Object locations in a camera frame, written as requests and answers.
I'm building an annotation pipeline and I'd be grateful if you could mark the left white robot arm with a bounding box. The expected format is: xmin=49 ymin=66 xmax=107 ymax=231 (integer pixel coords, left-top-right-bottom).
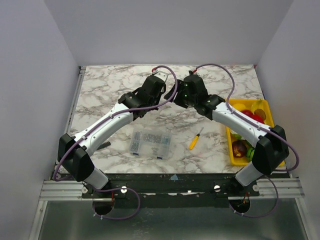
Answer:
xmin=57 ymin=72 xmax=168 ymax=198

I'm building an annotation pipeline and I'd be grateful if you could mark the clear screw organizer box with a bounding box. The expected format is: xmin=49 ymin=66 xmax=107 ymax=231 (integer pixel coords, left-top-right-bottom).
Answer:
xmin=128 ymin=129 xmax=172 ymax=160

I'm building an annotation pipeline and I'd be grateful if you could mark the red apple toy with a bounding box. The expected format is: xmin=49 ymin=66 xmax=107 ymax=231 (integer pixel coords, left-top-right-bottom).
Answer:
xmin=241 ymin=109 xmax=265 ymax=124

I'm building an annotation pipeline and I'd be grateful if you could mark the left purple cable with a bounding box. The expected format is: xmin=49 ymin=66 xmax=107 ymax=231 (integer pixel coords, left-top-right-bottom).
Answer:
xmin=52 ymin=65 xmax=179 ymax=182

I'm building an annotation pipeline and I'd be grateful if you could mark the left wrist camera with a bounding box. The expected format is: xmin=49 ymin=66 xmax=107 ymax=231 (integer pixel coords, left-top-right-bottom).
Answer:
xmin=151 ymin=68 xmax=169 ymax=82

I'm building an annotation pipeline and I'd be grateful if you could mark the yellow handle screwdriver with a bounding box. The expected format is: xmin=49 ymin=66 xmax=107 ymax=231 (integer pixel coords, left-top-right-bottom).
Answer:
xmin=188 ymin=127 xmax=204 ymax=150

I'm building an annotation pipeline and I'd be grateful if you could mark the dark purple onion toy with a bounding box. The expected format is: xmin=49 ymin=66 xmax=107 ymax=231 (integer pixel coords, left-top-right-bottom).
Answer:
xmin=231 ymin=140 xmax=248 ymax=158

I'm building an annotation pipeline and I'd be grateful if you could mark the black toothed plastic part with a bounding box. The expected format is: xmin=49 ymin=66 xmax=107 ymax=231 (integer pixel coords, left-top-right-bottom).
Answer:
xmin=97 ymin=141 xmax=111 ymax=150

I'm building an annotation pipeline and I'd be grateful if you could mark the yellow plastic tray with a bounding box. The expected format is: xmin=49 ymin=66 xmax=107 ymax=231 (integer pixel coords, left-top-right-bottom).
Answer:
xmin=225 ymin=98 xmax=275 ymax=167

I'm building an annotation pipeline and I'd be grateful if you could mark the yellow banana bunch toy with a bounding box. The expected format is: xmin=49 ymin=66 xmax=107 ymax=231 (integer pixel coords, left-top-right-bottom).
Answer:
xmin=250 ymin=99 xmax=264 ymax=113

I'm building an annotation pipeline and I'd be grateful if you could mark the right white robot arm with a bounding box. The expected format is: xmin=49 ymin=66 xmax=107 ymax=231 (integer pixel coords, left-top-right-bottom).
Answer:
xmin=164 ymin=74 xmax=289 ymax=196

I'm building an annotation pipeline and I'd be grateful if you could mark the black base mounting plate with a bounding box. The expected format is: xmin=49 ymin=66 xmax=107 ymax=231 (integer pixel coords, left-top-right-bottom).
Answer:
xmin=82 ymin=173 xmax=259 ymax=209

